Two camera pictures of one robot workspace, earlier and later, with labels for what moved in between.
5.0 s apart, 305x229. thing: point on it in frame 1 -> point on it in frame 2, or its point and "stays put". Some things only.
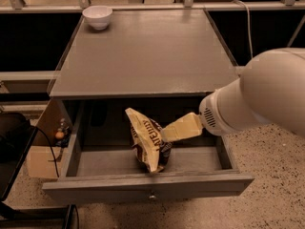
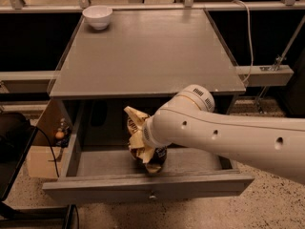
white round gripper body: (209, 115) -> (147, 134)
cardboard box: (44, 158) stays put
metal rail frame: (294, 1) stays put
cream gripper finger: (189, 125) -> (136, 139)
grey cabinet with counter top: (159, 62) stays put
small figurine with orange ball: (62, 135) stays put
